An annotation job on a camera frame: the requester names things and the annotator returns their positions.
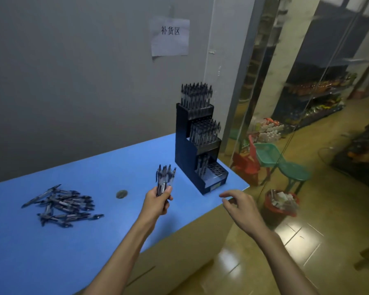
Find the red plastic stool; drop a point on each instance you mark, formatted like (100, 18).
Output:
(247, 164)

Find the person's left forearm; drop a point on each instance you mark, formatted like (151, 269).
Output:
(120, 261)

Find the white paper wall sign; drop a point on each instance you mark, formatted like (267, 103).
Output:
(169, 44)

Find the black tiered pen display stand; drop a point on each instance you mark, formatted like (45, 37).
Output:
(184, 150)

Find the person's right hand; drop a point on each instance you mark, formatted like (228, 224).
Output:
(247, 215)

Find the small round metal disc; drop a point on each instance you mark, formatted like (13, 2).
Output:
(121, 194)

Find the blue table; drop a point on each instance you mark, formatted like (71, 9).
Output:
(80, 242)

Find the green plastic stool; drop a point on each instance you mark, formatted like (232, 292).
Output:
(293, 172)

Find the red plastic bucket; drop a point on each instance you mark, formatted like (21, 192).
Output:
(278, 210)

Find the pile of grey pens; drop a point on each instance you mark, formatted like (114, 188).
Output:
(64, 205)

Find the heap of packaged goods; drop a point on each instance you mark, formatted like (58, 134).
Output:
(267, 132)

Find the dark goods shelf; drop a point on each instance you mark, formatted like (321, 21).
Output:
(313, 101)

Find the person's right forearm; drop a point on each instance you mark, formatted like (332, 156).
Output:
(286, 264)

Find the person's left hand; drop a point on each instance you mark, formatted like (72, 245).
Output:
(153, 205)

